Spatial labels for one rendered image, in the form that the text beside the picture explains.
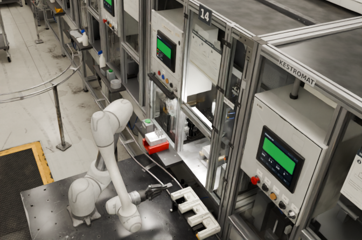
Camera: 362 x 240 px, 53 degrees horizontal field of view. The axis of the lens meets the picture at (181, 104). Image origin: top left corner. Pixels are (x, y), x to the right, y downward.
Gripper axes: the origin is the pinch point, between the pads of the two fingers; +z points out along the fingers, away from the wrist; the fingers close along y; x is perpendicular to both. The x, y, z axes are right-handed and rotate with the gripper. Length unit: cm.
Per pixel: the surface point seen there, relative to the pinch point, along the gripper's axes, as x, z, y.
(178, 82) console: 27, 20, 61
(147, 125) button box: 48, 8, 15
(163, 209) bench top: -1.4, -2.5, -19.8
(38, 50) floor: 422, -10, -88
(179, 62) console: 27, 20, 75
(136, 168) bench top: 43.2, -3.2, -19.9
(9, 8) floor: 637, -22, -89
